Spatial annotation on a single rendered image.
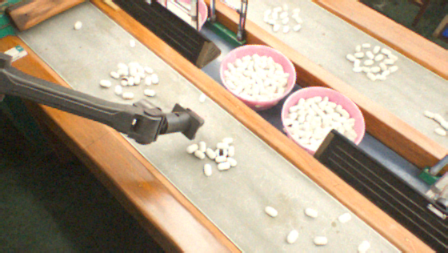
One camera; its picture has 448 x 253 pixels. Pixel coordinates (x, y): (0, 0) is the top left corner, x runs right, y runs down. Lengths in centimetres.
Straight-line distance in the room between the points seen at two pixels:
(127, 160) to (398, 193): 72
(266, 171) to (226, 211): 18
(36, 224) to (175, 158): 100
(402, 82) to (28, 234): 169
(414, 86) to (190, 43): 88
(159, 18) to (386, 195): 68
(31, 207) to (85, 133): 89
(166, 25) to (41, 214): 127
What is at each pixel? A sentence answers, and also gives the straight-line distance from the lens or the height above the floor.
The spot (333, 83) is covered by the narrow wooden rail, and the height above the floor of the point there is 76.
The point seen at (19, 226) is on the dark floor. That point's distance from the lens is 204.
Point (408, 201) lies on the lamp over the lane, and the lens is 82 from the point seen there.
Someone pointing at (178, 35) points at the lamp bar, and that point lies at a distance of 100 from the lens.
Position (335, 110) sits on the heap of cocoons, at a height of 72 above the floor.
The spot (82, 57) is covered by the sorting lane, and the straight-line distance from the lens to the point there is 148.
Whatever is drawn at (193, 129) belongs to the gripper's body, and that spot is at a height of 86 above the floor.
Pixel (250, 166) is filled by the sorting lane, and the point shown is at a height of 74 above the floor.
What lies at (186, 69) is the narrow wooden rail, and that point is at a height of 76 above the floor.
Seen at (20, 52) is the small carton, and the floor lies 78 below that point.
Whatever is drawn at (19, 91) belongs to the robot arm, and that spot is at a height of 105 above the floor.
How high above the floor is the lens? 175
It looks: 55 degrees down
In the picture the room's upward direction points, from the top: 6 degrees clockwise
